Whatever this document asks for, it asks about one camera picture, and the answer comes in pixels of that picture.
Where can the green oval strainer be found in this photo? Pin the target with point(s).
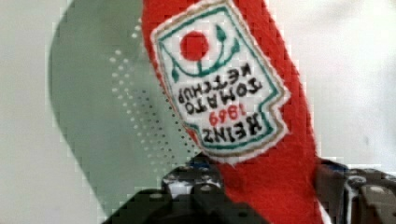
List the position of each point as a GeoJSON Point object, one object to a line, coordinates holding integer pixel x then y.
{"type": "Point", "coordinates": [108, 103]}

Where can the red plush ketchup bottle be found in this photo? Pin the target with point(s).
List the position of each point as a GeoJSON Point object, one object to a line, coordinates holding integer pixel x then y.
{"type": "Point", "coordinates": [226, 72]}

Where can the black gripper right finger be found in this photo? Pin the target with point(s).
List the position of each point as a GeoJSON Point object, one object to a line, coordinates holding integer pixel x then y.
{"type": "Point", "coordinates": [355, 196]}

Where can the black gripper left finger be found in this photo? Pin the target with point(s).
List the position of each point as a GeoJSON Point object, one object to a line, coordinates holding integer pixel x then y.
{"type": "Point", "coordinates": [192, 193]}

